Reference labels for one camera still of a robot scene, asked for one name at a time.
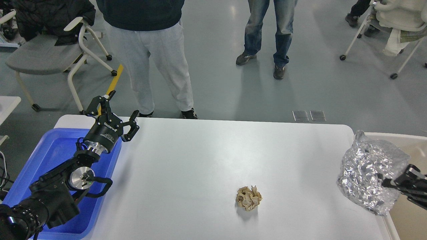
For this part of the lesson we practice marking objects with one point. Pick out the cream coat on chair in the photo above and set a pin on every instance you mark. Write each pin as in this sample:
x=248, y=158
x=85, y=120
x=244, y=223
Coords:
x=406, y=18

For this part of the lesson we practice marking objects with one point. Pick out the person in blue jeans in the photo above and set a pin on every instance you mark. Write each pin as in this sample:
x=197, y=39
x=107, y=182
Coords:
x=284, y=12

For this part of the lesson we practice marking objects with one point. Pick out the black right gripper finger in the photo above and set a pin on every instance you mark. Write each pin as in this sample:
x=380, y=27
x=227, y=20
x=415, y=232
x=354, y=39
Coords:
x=404, y=186
x=412, y=172

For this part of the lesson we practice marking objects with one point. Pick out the person in grey sweatpants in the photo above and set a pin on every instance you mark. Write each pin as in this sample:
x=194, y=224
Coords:
x=141, y=31

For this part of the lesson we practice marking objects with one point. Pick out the right metal floor plate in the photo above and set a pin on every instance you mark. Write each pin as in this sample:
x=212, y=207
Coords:
x=318, y=116

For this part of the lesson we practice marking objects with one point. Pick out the beige plastic bin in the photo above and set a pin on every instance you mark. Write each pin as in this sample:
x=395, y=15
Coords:
x=406, y=221

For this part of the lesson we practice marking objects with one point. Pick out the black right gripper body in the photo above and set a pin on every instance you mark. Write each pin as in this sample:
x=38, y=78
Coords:
x=420, y=197

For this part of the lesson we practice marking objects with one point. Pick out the black jacket on chair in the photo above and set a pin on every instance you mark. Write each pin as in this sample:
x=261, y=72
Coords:
x=33, y=16

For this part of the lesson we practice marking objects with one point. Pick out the white side table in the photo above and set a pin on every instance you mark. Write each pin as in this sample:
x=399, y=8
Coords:
x=7, y=105

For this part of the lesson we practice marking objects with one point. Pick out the grey chair with white frame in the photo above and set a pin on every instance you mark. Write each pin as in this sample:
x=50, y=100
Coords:
x=40, y=56

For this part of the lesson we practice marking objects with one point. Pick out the person with black shoes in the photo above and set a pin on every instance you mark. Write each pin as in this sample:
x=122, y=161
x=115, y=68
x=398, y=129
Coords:
x=356, y=11

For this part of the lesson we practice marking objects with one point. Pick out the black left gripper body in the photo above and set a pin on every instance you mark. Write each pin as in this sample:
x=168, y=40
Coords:
x=103, y=135

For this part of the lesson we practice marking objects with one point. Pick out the silver foil bag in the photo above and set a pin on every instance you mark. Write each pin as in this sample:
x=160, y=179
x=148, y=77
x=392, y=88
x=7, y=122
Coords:
x=365, y=166

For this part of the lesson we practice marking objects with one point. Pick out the crumpled brown paper ball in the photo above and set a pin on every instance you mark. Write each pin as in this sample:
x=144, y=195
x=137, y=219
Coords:
x=248, y=198

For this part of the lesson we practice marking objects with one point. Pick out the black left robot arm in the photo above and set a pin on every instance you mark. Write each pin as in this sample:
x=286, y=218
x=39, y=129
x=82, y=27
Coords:
x=55, y=195

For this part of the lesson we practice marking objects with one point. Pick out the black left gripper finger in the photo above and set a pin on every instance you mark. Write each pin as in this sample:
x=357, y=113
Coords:
x=100, y=105
x=133, y=127

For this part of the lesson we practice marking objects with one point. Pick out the white chair with wheels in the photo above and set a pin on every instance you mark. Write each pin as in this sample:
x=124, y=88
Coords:
x=370, y=19

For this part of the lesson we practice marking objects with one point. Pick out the blue plastic bin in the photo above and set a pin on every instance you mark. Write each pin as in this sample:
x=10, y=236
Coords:
x=55, y=147

